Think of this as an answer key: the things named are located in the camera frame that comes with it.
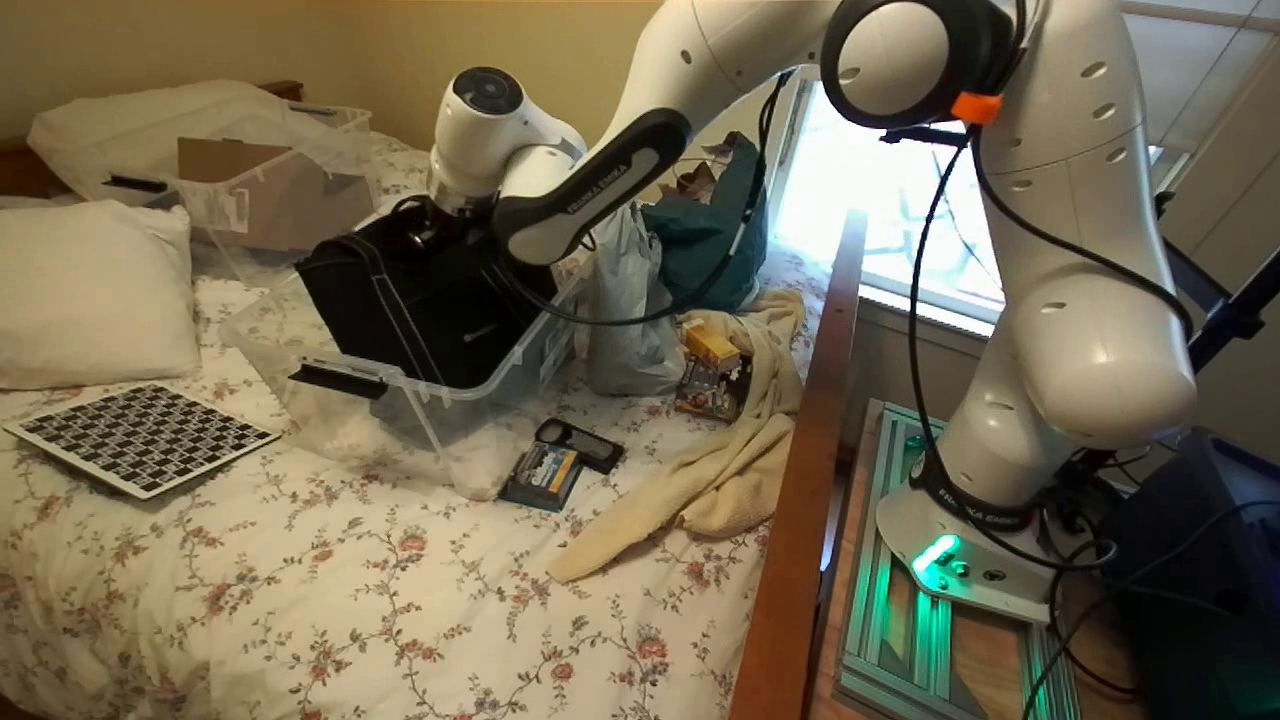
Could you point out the grey plastic shopping bag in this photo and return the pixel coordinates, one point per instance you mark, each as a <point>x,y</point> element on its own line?
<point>626,333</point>

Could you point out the green lit robot platform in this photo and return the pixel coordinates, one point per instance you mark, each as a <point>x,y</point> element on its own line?
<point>887,626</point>

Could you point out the clear plastic bin with label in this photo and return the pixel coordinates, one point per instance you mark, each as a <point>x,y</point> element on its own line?
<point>443,405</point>

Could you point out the wooden headboard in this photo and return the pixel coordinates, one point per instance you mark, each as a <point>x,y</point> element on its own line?
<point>16,171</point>

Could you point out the floral bedsheet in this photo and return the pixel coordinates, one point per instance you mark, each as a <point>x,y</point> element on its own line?
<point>334,603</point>

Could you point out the large clear storage bin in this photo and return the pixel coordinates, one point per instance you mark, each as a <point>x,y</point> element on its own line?
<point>106,125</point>

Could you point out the black and silver razor case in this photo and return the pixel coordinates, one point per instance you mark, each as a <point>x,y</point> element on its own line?
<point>580,444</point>

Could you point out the wooden bed footboard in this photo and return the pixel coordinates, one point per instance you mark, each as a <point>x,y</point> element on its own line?
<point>801,532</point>

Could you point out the brown cardboard box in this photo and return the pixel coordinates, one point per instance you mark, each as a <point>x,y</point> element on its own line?
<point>283,202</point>

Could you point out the black dotted calibration board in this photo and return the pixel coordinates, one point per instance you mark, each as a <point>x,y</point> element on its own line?
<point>142,436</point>

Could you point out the dark blue bag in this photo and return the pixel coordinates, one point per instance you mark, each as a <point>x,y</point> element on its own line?
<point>1203,603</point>

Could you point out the teal cloth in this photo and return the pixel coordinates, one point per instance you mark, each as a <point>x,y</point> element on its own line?
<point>712,242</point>

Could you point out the white pillow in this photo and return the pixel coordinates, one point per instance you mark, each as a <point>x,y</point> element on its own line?
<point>95,284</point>

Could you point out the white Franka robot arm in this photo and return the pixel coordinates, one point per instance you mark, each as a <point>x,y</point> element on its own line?
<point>1067,333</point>

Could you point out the black stand pole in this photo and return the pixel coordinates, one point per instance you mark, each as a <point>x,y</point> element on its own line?
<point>1232,315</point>

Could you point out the cream towel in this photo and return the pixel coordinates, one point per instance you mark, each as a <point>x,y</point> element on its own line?
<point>693,494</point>

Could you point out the bright bedroom window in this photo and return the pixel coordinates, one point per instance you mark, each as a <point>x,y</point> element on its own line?
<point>853,187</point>

